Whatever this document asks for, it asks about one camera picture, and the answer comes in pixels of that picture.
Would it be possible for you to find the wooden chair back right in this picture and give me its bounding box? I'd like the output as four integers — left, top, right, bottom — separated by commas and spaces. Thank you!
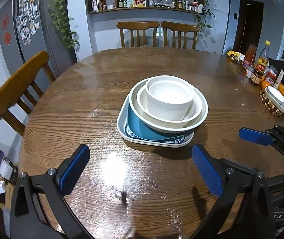
160, 21, 199, 50

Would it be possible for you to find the medium white bowl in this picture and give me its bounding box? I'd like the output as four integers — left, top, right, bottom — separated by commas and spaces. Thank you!
136, 86, 208, 128

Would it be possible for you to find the wooden chair back left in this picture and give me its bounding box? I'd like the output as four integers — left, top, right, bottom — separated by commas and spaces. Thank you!
117, 21, 160, 48

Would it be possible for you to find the orange fruit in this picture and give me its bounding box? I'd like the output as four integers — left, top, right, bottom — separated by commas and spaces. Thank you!
260, 81, 272, 90

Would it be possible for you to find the wooden chair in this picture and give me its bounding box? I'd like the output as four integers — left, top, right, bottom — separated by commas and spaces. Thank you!
0, 51, 56, 136
117, 21, 160, 48
160, 21, 199, 50

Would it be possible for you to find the red lid chili jar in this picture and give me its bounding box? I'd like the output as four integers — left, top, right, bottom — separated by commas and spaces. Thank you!
264, 67, 278, 86

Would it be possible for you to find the small white ceramic cup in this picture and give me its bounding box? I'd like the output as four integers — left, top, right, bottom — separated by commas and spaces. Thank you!
145, 75, 195, 120

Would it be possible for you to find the vinegar bottle yellow cap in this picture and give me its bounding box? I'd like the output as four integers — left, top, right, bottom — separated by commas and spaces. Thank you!
255, 40, 271, 75

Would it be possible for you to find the large white bowl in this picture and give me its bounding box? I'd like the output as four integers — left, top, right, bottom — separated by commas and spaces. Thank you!
128, 78, 209, 133

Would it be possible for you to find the grey refrigerator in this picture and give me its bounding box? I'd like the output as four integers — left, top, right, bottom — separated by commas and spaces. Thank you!
0, 0, 76, 77

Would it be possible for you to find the brown sauce jar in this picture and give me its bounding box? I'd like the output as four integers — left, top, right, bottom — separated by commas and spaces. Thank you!
250, 71, 263, 85

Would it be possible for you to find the red sauce bottle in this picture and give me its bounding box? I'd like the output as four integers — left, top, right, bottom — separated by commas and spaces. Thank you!
242, 43, 257, 69

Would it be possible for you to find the right green vine plant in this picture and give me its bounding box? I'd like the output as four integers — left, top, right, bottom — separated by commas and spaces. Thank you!
195, 0, 216, 33

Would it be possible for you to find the yellow snack packet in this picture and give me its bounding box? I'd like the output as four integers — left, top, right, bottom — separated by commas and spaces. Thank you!
226, 51, 245, 64

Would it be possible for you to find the wooden bead trivet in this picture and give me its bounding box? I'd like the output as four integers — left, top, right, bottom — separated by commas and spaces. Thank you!
259, 91, 284, 118

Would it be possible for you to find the hanging green vine plant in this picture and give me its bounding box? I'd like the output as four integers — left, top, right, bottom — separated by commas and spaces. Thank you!
48, 0, 79, 49

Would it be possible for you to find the blue square plate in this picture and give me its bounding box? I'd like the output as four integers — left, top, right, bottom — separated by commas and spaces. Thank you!
126, 105, 194, 145

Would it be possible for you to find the large patterned square plate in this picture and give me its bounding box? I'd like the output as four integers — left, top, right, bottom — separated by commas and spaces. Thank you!
117, 96, 194, 148

